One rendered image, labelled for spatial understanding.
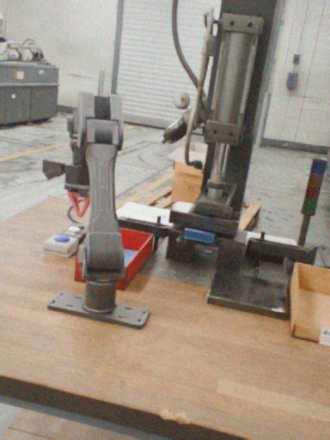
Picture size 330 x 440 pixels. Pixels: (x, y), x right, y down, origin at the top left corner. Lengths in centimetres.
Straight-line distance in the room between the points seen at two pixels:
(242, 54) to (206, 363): 70
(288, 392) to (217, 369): 12
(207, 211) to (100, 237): 40
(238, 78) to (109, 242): 51
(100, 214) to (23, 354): 30
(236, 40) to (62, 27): 1056
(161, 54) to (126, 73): 84
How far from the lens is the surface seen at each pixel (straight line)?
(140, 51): 1101
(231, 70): 126
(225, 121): 127
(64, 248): 131
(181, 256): 135
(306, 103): 1048
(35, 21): 1205
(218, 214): 132
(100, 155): 107
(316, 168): 145
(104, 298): 102
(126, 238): 138
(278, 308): 115
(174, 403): 84
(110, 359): 92
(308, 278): 131
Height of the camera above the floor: 140
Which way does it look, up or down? 17 degrees down
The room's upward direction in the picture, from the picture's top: 7 degrees clockwise
